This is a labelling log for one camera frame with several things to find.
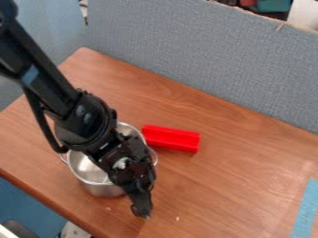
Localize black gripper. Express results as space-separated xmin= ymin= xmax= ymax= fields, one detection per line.
xmin=89 ymin=132 xmax=156 ymax=219

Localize stainless steel pot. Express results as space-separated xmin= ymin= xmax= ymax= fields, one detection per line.
xmin=59 ymin=122 xmax=158 ymax=197

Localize red plastic block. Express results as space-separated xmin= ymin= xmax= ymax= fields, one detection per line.
xmin=141 ymin=125 xmax=201 ymax=152

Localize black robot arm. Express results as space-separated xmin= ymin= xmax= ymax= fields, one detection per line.
xmin=0 ymin=0 xmax=156 ymax=218

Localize blue tape strip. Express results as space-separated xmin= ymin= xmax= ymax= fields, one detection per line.
xmin=291 ymin=178 xmax=318 ymax=238

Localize grey fabric partition panel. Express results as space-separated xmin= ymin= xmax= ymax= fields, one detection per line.
xmin=88 ymin=0 xmax=318 ymax=134

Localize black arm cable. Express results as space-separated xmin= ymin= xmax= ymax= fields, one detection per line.
xmin=22 ymin=86 xmax=70 ymax=154

